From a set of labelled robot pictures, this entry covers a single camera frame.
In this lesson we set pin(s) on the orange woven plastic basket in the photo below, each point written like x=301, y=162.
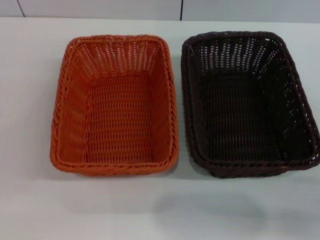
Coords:
x=117, y=120

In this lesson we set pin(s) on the dark brown woven plastic basket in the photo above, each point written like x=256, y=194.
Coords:
x=247, y=112

